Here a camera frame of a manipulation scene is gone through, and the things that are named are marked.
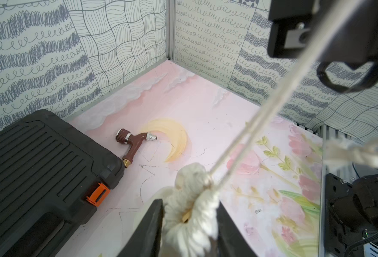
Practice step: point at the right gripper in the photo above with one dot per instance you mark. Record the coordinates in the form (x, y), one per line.
(293, 24)

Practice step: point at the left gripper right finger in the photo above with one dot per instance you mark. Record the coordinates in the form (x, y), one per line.
(230, 242)

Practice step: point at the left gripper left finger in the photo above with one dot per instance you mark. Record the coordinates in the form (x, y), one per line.
(146, 239)

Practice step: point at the beige cloth soil bag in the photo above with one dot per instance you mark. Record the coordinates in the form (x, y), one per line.
(255, 179)

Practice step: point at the black plastic tool case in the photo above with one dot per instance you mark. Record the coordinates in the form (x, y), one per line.
(52, 177)

